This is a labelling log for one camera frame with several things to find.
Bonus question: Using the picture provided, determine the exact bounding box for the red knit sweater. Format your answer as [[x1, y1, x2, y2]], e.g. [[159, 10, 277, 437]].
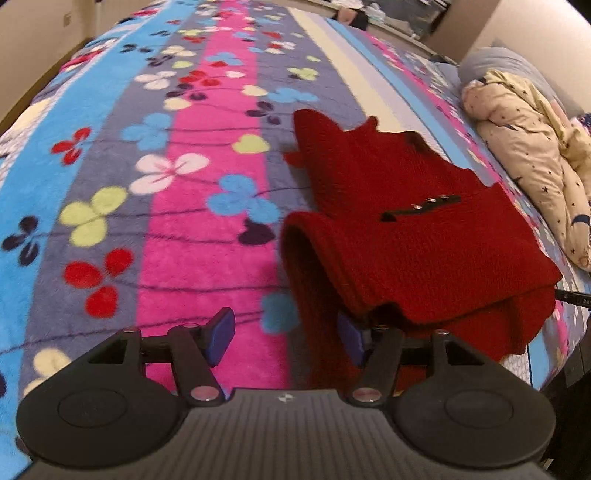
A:
[[279, 108, 564, 393]]

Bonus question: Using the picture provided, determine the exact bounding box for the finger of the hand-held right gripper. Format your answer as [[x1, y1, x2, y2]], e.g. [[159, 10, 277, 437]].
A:
[[380, 194, 462, 223]]

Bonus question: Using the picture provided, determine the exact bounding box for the beige star-print garment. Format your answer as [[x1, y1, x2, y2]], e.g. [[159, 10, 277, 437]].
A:
[[462, 69, 591, 273]]

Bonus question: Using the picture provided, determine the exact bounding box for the floral striped fleece blanket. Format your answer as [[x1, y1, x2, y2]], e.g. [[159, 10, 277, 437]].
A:
[[0, 0, 591, 464]]

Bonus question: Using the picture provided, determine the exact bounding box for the dark bed frame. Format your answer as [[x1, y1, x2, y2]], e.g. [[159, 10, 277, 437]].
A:
[[542, 318, 591, 467]]

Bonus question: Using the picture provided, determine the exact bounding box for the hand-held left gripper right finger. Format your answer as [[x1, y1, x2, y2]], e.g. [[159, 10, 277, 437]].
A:
[[336, 313, 486, 408]]

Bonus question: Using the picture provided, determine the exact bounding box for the grey pillow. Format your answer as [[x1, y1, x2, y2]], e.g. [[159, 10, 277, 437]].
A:
[[455, 46, 591, 121]]

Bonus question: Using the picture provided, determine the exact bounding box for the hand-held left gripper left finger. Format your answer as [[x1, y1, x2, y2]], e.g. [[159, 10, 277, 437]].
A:
[[86, 307, 237, 408]]

